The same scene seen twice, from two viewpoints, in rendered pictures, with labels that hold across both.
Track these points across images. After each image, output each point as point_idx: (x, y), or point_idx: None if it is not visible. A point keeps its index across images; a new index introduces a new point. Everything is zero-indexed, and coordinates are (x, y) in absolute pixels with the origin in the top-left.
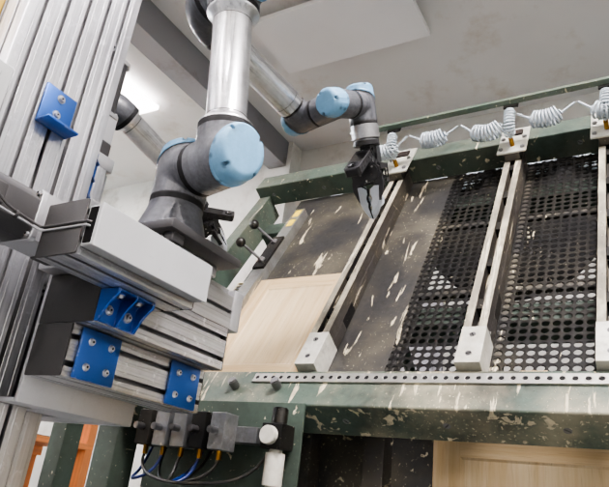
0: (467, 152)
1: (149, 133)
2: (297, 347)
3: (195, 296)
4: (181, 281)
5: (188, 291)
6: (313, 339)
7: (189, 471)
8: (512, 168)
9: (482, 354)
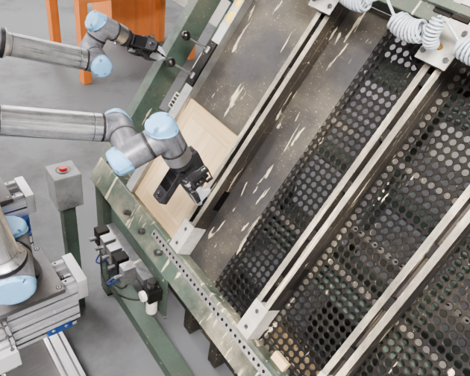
0: (403, 11)
1: (27, 54)
2: (186, 209)
3: (11, 368)
4: None
5: (4, 371)
6: (184, 228)
7: (116, 280)
8: (423, 83)
9: (254, 331)
